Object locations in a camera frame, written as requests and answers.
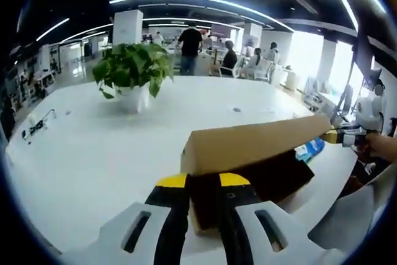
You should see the large blue soft wipes pack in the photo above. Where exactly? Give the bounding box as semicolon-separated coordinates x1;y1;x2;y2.
293;138;326;163

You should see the black cable bundle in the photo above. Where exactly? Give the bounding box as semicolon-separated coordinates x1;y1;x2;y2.
20;118;48;138

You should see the person's right hand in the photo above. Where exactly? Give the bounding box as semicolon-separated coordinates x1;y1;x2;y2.
365;133;391;160

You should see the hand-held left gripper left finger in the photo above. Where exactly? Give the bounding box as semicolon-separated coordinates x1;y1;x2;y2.
58;173;192;265

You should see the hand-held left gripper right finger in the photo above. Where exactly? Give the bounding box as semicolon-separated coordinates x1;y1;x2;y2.
216;173;326;265

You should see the brown cardboard shoe box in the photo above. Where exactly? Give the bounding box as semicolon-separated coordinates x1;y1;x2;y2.
179;114;332;238

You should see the green plant in white pot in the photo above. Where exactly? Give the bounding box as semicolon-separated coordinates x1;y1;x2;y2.
92;43;175;114

